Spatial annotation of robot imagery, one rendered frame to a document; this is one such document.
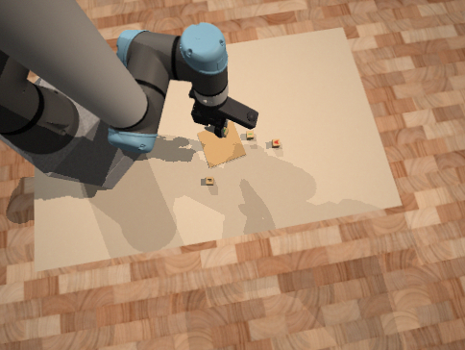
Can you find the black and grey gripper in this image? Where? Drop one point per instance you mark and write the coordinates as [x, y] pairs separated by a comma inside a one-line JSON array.
[[207, 117]]

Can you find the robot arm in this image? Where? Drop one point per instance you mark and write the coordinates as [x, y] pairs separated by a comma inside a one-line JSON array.
[[57, 41]]

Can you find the tan mat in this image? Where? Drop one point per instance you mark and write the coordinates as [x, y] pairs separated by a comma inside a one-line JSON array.
[[221, 150]]

